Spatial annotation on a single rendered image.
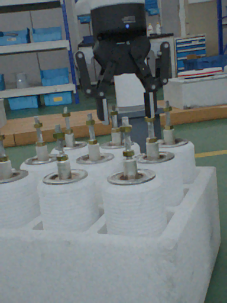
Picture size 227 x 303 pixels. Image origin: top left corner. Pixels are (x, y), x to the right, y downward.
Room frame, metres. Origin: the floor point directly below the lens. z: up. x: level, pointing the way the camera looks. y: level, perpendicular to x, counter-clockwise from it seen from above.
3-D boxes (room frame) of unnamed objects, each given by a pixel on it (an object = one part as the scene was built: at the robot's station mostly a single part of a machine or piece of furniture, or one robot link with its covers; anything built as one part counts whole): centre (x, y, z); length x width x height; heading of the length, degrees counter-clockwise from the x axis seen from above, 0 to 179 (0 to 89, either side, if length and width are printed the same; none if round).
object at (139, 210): (0.57, -0.03, 0.16); 0.10 x 0.10 x 0.18
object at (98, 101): (0.56, 0.02, 0.37); 0.03 x 0.01 x 0.05; 103
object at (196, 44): (6.24, -1.33, 0.35); 0.59 x 0.47 x 0.69; 4
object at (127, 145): (0.57, -0.03, 0.31); 0.01 x 0.01 x 0.08; 76
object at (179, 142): (0.78, -0.12, 0.25); 0.08 x 0.08 x 0.01
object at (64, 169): (0.62, 0.08, 0.26); 0.02 x 0.02 x 0.03
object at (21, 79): (5.28, 1.06, 0.35); 0.16 x 0.15 x 0.19; 94
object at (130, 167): (0.57, -0.03, 0.26); 0.02 x 0.02 x 0.03
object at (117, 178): (0.57, -0.03, 0.25); 0.08 x 0.08 x 0.01
